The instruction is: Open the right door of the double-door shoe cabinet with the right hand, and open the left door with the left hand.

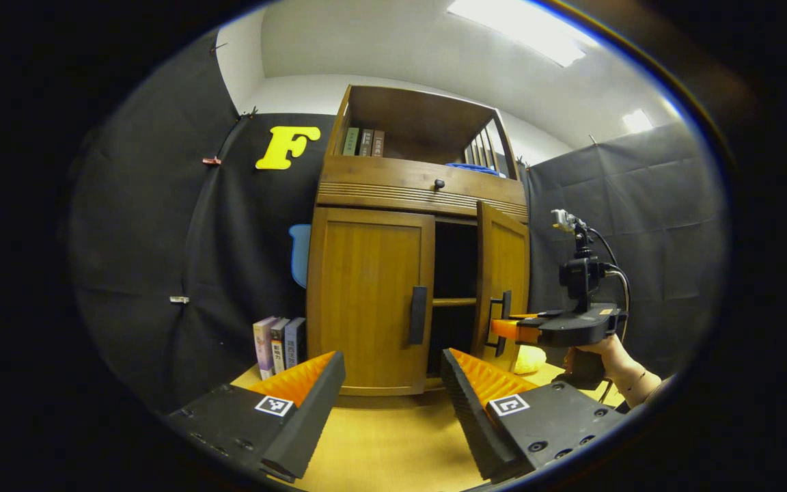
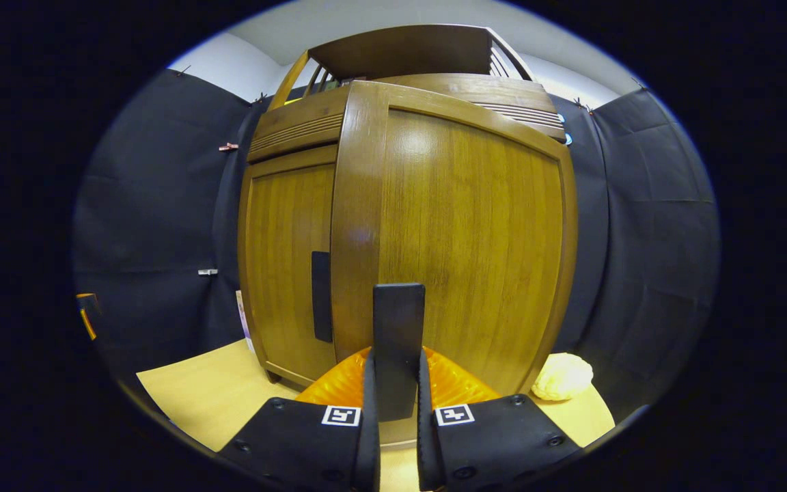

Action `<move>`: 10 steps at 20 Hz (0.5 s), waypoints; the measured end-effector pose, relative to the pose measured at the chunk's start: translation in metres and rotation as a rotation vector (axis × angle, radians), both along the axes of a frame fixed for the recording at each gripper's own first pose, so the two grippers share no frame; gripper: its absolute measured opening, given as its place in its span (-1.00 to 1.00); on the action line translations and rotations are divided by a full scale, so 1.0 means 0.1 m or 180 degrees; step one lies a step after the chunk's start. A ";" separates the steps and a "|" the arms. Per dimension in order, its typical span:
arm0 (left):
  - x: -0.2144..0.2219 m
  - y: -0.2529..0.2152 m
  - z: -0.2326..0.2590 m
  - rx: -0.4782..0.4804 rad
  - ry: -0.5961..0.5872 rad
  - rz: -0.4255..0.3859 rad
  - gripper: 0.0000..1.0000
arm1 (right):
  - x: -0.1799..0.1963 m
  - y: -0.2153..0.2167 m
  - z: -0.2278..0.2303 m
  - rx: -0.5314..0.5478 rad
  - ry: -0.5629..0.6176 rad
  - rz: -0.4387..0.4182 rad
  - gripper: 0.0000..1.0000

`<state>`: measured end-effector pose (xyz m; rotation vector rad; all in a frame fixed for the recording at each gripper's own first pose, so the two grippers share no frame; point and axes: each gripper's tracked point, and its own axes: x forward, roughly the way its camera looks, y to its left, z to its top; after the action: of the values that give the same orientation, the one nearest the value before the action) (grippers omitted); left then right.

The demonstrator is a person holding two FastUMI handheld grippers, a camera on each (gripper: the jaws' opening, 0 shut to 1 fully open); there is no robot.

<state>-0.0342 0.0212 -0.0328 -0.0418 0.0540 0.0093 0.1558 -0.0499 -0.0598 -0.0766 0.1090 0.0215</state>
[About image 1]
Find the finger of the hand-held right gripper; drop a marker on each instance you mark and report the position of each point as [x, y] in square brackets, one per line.
[513, 331]
[537, 315]

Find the red clip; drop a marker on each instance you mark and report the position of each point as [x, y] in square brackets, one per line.
[212, 161]

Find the grey-blue book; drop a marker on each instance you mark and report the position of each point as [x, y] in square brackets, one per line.
[294, 342]

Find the yellow soft object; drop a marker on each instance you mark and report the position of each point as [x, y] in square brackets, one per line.
[531, 360]

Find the blue cloth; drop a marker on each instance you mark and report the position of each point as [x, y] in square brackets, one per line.
[472, 169]

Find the wooden drawer with black knob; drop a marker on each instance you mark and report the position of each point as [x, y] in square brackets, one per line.
[380, 178]

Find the large ceiling light panel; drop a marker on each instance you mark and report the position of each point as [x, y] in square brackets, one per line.
[523, 27]

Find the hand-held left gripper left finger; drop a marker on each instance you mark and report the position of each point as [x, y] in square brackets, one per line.
[311, 417]

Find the wooden double-door shoe cabinet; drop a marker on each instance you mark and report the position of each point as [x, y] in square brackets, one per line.
[407, 113]

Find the wooden shoe cabinet door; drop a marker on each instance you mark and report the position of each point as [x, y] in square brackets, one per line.
[506, 260]
[366, 301]

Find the black backdrop cloth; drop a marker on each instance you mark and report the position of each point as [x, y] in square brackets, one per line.
[147, 239]

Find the small ceiling light panel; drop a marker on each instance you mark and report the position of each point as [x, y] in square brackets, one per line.
[637, 121]

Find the brown book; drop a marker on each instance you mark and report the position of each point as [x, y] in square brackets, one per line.
[365, 143]

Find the reddish book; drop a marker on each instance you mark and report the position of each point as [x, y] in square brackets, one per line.
[378, 144]

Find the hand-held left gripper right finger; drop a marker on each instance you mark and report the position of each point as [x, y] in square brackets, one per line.
[468, 417]

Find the green book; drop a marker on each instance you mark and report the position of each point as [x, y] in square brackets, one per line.
[351, 142]

